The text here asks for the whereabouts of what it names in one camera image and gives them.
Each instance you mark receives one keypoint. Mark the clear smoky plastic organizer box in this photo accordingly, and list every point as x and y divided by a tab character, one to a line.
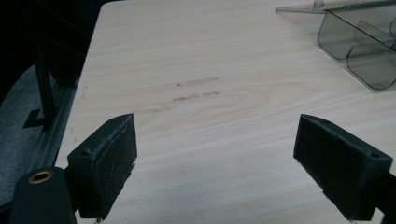
358	43

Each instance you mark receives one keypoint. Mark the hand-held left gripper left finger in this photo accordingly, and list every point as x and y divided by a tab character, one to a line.
106	165

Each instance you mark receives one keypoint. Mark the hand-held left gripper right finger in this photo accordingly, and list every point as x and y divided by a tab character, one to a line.
339	168

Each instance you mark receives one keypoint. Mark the black metal stand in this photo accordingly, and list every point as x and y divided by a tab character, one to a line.
46	90

